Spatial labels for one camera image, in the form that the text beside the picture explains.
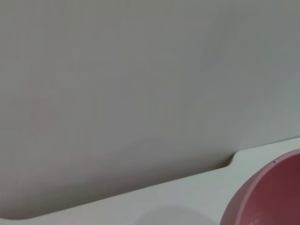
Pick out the pink plastic bowl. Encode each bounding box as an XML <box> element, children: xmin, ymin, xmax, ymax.
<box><xmin>220</xmin><ymin>148</ymin><xmax>300</xmax><ymax>225</ymax></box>

